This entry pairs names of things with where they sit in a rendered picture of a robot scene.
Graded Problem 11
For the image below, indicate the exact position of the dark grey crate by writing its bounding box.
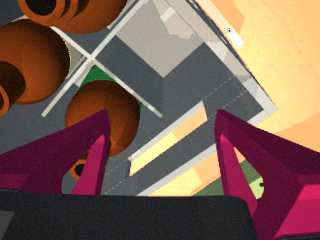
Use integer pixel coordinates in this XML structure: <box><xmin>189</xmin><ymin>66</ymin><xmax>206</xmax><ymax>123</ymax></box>
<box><xmin>0</xmin><ymin>0</ymin><xmax>278</xmax><ymax>196</ymax></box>

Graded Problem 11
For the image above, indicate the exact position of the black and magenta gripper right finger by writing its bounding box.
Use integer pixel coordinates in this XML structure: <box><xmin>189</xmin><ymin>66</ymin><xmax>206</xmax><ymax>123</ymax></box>
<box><xmin>214</xmin><ymin>109</ymin><xmax>320</xmax><ymax>240</ymax></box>

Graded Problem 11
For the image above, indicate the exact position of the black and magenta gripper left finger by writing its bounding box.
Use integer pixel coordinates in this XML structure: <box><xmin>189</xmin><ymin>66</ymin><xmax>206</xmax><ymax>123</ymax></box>
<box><xmin>0</xmin><ymin>109</ymin><xmax>111</xmax><ymax>195</ymax></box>

